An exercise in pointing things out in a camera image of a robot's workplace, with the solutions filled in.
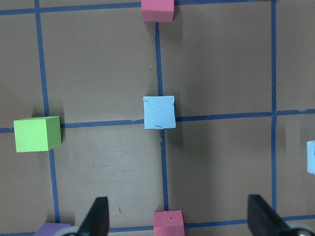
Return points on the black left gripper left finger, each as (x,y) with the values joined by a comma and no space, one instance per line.
(96,223)

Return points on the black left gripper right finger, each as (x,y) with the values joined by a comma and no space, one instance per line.
(262,220)

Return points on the purple foam block near left arm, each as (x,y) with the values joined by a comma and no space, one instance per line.
(49,229)

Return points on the green foam block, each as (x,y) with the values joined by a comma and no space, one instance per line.
(37,134)

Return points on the pink foam block with dot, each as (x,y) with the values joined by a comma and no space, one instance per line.
(168,223)

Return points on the light blue foam block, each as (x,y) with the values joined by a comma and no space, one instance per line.
(311,157)
(159,112)

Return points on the pink foam block front left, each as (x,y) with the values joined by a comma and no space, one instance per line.
(157,10)

